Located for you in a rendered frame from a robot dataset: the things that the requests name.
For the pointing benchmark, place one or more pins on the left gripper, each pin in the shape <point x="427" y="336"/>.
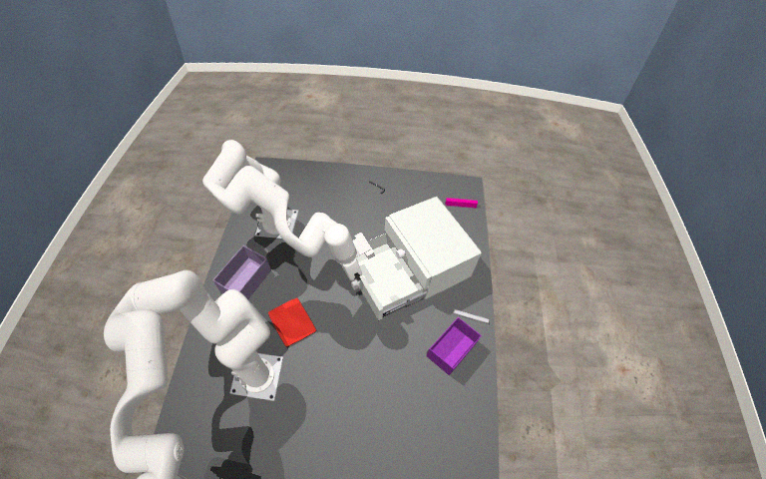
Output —
<point x="352" y="269"/>

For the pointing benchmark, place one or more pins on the white cabinet with drawer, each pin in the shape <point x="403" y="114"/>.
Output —
<point x="422" y="239"/>

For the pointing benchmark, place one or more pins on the purple open-top box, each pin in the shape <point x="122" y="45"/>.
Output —
<point x="244" y="272"/>
<point x="453" y="345"/>

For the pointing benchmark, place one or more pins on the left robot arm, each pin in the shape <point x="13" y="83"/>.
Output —
<point x="236" y="180"/>

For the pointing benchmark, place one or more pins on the magenta flat bar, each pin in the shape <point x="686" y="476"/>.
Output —
<point x="461" y="203"/>

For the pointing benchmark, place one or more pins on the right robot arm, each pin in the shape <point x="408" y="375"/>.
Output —
<point x="231" y="321"/>

